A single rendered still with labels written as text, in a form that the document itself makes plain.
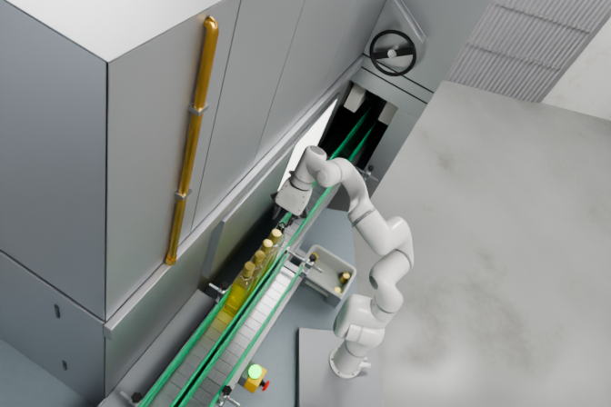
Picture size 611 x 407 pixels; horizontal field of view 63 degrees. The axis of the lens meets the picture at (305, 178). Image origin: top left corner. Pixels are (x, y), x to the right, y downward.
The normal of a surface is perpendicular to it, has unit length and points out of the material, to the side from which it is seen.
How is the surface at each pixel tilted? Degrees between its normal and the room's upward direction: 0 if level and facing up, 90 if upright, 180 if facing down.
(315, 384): 3
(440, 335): 0
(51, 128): 90
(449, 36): 90
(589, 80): 90
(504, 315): 0
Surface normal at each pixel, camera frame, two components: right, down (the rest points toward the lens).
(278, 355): 0.29, -0.65
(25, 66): -0.44, 0.56
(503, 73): 0.01, 0.73
